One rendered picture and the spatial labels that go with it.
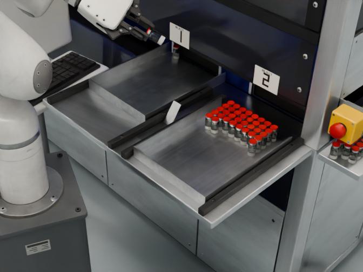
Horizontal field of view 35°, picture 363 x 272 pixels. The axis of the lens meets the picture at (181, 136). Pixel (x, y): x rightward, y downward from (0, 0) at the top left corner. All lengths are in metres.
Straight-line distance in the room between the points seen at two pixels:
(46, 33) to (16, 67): 0.94
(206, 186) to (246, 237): 0.60
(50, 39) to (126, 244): 0.92
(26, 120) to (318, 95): 0.72
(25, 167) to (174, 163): 0.38
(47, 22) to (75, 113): 0.50
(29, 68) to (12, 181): 0.32
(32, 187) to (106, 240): 1.13
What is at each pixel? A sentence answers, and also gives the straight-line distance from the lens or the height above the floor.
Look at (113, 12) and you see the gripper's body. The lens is 1.35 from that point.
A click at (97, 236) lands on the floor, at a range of 2.52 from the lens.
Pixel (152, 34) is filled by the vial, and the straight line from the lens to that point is 1.36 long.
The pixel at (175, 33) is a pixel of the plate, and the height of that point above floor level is 1.02.
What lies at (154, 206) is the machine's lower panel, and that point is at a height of 0.19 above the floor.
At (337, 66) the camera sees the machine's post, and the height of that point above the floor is 1.14.
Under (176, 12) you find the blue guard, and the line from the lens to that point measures 1.77.
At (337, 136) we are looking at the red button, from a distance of 1.49.
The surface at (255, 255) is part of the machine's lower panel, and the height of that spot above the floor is 0.33.
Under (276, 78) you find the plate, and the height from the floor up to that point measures 1.04.
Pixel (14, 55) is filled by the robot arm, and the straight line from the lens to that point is 1.18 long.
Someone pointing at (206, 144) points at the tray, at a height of 0.88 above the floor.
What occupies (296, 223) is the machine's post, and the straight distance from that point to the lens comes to 1.80.
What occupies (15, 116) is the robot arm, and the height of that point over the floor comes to 1.12.
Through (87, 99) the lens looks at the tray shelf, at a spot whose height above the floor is 0.88.
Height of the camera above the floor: 1.87
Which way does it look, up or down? 38 degrees down
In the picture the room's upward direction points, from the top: 2 degrees clockwise
